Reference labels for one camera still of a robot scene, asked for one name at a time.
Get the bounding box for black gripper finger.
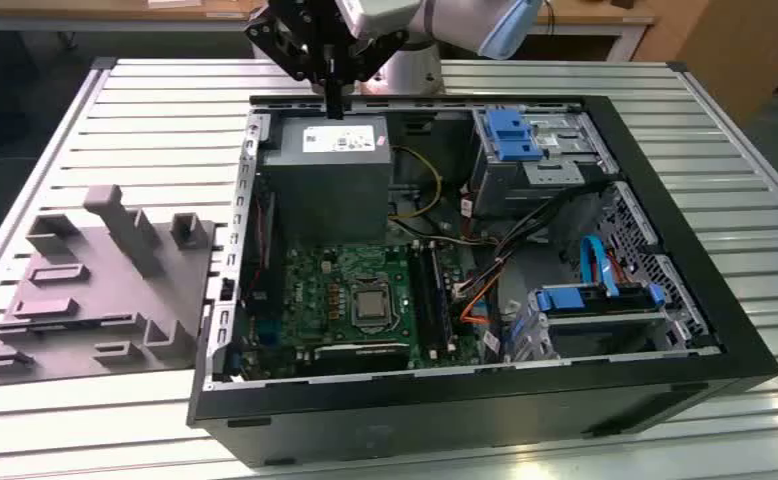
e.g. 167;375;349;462
241;15;337;120
334;30;409;120

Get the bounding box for RAM stick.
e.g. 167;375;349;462
425;240;459;354
0;313;133;334

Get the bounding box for wooden desk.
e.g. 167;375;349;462
0;0;660;64

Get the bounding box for blue optical drive latch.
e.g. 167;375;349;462
485;108;544;162

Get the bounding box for grey power supply unit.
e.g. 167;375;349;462
257;115;394;246

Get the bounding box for metal drive cage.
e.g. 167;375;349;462
470;107;622;216

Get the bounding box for green motherboard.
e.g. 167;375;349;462
226;239;496;376

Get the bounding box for silver CPU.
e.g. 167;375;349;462
351;289;393;321

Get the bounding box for wooden cabinet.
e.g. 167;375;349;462
640;0;778;126

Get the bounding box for grey parts rack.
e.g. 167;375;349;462
0;184;230;389

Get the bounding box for hard disk in blue carrier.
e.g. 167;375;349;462
533;282;666;316

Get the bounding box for black graphics card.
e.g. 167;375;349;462
293;340;410;375

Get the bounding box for black open PC case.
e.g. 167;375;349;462
185;93;778;469

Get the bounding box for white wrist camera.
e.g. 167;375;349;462
338;0;423;40

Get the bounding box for yellow wire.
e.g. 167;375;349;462
386;144;443;220

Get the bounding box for orange wires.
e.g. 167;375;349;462
458;287;500;329

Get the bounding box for blue SATA cable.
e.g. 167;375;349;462
578;234;622;296

